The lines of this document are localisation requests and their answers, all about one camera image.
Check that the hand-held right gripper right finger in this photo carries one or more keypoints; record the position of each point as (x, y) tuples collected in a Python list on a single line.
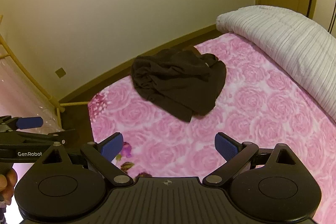
[(225, 147)]

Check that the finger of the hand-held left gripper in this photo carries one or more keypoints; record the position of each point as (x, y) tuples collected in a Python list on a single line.
[(29, 122), (39, 136)]

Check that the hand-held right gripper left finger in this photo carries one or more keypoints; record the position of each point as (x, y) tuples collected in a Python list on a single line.
[(113, 147)]

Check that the dark brown shirt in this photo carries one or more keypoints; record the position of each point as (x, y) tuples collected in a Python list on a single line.
[(181, 82)]

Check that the person's left hand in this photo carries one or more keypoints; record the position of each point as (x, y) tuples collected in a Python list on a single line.
[(7, 184)]

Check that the pink floral blanket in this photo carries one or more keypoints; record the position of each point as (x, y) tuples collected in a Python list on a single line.
[(262, 108)]

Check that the white striped duvet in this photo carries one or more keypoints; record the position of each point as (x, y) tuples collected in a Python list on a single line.
[(288, 43)]

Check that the yellow metal bed frame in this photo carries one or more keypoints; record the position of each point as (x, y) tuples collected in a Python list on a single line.
[(58, 115)]

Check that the brass wall plate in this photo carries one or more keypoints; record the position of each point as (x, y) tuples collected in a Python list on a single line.
[(60, 72)]

